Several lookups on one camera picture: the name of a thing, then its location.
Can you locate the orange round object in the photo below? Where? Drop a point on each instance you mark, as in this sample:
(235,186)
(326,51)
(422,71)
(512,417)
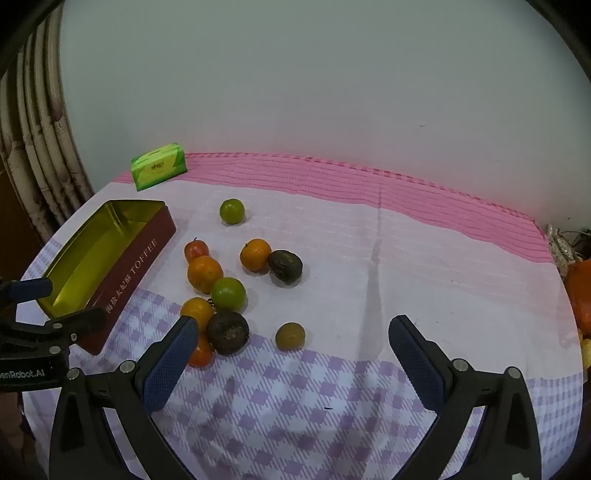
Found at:
(581,295)

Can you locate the gold metal tray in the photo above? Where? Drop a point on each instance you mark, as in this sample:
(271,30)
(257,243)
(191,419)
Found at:
(134,270)

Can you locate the brown kiwi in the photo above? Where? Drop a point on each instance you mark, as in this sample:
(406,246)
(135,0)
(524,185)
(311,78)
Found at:
(290,336)

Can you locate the small yellow object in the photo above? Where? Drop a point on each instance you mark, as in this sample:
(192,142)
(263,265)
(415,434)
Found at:
(587,353)

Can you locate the pink and purple checked tablecloth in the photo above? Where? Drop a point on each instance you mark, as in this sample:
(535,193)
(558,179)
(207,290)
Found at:
(369,277)

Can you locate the large green citrus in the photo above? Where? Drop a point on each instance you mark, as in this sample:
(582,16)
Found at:
(228,294)

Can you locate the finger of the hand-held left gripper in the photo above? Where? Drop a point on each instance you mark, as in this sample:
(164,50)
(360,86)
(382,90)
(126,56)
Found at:
(81,322)
(30,290)

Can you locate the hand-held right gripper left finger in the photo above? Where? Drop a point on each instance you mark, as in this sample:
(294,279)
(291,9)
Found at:
(170,367)

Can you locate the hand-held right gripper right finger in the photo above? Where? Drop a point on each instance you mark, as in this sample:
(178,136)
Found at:
(415,367)

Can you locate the dark brown passion fruit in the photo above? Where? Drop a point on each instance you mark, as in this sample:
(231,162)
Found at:
(286,267)
(227,333)

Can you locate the small red-orange tomato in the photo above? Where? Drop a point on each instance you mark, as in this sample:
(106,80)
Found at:
(196,251)

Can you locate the green tissue pack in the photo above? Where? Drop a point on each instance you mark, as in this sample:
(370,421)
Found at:
(159,168)

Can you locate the large orange mandarin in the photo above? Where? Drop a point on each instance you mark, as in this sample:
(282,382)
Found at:
(204,274)

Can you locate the large red tomato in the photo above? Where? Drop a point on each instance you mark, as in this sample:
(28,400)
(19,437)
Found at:
(203,354)

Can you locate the shiny crumpled wrapper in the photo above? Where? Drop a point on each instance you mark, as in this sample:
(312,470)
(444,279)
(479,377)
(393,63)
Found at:
(559,247)

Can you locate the round green citrus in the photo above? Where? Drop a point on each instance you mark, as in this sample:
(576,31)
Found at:
(232,211)

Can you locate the beige patterned curtain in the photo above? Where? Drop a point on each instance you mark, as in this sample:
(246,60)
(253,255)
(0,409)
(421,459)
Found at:
(41,138)

